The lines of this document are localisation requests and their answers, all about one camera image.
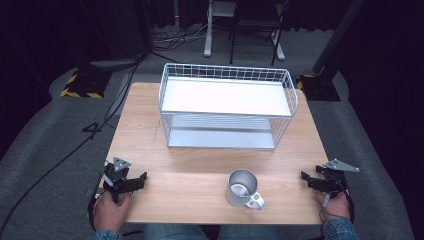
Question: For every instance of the person's left hand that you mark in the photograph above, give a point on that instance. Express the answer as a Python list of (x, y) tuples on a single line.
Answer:
[(111, 213)]

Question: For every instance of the person's leg in jeans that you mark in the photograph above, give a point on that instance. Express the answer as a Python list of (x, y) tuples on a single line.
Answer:
[(250, 233), (176, 232)]

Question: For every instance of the white desk leg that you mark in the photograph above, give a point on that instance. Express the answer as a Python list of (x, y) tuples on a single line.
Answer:
[(209, 33), (278, 46)]

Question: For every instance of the black slanted stand pole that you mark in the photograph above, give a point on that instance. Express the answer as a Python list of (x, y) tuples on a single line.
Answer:
[(336, 36)]

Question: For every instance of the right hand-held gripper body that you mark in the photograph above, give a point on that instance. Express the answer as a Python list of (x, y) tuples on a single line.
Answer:
[(333, 176)]

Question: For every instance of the black metal chair frame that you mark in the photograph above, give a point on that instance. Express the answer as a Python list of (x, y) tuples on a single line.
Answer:
[(256, 23)]

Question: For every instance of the person's right leg in jeans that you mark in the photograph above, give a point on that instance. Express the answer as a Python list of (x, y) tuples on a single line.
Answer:
[(250, 233)]

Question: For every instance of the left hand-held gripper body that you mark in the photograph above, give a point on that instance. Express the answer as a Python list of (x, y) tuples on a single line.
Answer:
[(115, 176)]

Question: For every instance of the person's left leg in jeans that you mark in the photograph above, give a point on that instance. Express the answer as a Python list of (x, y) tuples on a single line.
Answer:
[(176, 232)]

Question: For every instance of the stand base with yellow-black tape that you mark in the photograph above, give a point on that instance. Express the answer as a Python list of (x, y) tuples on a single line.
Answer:
[(85, 83), (320, 88)]

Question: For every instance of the person's right hand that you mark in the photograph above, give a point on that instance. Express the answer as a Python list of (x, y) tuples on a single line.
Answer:
[(336, 206)]

